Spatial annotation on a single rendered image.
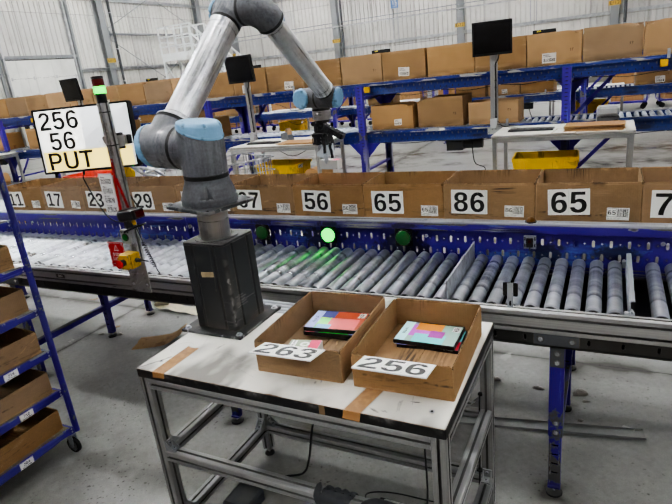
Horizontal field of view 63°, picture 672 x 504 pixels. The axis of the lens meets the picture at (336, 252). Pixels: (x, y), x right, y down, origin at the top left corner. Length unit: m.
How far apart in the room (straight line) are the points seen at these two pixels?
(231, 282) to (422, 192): 1.06
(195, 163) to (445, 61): 5.55
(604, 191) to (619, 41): 4.55
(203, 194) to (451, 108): 5.29
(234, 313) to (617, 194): 1.55
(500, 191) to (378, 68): 5.10
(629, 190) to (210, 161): 1.59
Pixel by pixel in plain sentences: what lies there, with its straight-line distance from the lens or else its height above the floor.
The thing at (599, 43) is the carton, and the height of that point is 1.56.
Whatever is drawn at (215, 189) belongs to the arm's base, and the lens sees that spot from 1.82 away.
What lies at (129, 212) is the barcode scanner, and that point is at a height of 1.08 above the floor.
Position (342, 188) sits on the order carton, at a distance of 2.67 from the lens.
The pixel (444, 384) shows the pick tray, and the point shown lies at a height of 0.80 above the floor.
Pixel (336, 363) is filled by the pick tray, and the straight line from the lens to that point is 1.54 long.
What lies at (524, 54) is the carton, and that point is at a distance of 6.93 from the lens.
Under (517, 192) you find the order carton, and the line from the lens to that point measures 2.44.
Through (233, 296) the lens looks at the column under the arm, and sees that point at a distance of 1.89.
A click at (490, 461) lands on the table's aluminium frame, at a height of 0.23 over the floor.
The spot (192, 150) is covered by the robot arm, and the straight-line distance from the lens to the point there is 1.81.
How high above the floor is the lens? 1.58
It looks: 18 degrees down
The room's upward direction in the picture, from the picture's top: 6 degrees counter-clockwise
